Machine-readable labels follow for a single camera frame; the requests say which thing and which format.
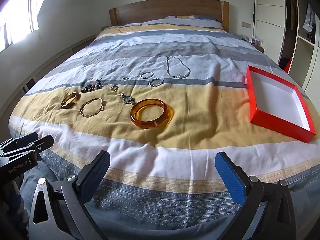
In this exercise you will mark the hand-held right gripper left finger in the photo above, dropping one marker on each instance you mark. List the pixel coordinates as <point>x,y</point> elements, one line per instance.
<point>98,166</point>

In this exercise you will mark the red item in wardrobe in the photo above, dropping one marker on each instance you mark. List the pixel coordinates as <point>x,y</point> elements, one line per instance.
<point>288,67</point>

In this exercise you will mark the white wardrobe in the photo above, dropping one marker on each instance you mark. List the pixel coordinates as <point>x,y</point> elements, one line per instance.
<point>270,5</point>

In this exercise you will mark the silver wristwatch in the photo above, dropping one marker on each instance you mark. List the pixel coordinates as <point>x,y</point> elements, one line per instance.
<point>127,99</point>

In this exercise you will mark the wall switch plate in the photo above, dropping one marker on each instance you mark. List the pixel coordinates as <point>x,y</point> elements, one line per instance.
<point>246,24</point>

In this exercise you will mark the wooden headboard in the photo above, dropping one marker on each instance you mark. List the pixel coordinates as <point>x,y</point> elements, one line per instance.
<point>162,7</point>

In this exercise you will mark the small amber bangle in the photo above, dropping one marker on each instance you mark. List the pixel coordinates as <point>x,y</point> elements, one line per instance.
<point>67,104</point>

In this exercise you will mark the large amber bangle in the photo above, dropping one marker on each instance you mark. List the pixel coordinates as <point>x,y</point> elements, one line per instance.
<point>134,115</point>

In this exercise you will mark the window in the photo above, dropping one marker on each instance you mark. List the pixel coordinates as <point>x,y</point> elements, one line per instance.
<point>17,17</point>

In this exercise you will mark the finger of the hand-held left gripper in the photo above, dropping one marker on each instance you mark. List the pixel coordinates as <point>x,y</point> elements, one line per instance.
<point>43,143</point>
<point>25,140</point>

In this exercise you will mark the thin gold bangle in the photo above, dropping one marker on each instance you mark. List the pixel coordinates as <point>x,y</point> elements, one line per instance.
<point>80,109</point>

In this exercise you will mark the striped pillow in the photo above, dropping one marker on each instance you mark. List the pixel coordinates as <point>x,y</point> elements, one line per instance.
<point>200,22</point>

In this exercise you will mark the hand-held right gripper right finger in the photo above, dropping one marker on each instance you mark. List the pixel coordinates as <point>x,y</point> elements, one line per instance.
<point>228,173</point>

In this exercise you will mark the red shallow box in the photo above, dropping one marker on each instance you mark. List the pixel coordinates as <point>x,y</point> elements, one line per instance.
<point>275,125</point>

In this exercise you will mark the hanging striped shirt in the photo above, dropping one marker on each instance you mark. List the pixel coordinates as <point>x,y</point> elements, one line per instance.
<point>308,20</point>

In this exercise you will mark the wooden bed with striped duvet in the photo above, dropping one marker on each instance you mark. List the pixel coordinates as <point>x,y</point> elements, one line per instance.
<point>200,42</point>

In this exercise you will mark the wooden nightstand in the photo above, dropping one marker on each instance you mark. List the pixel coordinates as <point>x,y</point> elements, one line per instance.
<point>257,46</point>

